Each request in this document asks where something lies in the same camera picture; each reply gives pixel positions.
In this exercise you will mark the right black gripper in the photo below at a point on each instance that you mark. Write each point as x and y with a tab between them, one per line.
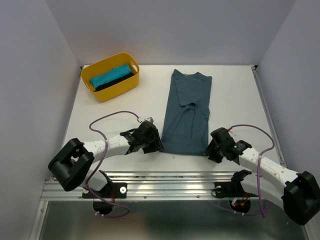
213	156

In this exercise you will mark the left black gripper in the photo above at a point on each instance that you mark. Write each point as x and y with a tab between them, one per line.
156	144

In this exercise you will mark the dark blue-grey t shirt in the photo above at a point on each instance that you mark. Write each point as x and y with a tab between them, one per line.
186	121

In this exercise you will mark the yellow plastic basket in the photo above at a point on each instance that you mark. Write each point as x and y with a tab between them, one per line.
106	65

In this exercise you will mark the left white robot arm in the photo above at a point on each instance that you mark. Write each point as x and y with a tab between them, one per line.
72	164

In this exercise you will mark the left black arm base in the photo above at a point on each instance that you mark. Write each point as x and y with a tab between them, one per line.
106	188

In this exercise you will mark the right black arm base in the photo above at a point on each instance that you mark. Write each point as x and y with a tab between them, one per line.
231	188

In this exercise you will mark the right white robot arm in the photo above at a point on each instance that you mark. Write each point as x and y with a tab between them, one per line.
298	194

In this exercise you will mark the rolled black t shirt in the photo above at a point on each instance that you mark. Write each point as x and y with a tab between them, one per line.
113	82

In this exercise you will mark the rolled teal t shirt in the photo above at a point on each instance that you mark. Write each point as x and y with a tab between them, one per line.
113	74

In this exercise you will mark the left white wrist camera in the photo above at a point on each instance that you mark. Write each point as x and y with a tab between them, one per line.
149	119

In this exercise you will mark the aluminium front rail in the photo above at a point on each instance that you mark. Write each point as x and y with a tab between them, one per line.
162	186

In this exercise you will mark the aluminium rail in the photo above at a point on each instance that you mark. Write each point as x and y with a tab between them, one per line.
254	69
162	186

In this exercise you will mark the aluminium right side rail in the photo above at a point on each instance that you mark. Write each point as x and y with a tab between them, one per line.
254	69

